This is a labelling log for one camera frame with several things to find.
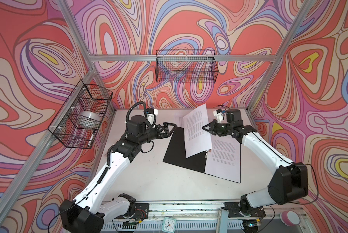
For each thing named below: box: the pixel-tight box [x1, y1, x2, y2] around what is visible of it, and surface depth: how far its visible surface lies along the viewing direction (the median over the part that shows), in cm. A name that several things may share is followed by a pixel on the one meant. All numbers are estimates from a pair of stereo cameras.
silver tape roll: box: [79, 110, 101, 129], surface depth 73 cm
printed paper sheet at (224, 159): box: [204, 134, 241, 184], surface depth 93 cm
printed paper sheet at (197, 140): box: [182, 103, 213, 159], surface depth 87 cm
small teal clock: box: [161, 216, 177, 233], surface depth 70 cm
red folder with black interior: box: [162, 126, 241, 184], surface depth 92 cm
